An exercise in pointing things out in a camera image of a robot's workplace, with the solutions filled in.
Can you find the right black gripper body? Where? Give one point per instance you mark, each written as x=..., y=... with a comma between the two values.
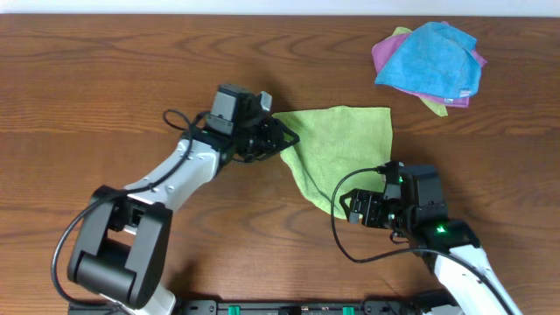
x=388, y=214

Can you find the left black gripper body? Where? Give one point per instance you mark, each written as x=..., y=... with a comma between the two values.
x=269, y=138

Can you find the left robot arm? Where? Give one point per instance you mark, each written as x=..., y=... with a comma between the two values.
x=124, y=233

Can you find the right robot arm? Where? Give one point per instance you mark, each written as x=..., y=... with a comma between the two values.
x=454, y=255

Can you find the olive green bottom cloth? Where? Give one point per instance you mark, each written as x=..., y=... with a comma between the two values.
x=436, y=108

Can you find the purple cloth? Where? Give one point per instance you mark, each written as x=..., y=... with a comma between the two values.
x=385, y=50

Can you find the blue cloth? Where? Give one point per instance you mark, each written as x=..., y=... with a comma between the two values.
x=433, y=61

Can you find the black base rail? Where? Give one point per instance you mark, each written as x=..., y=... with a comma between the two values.
x=370, y=307

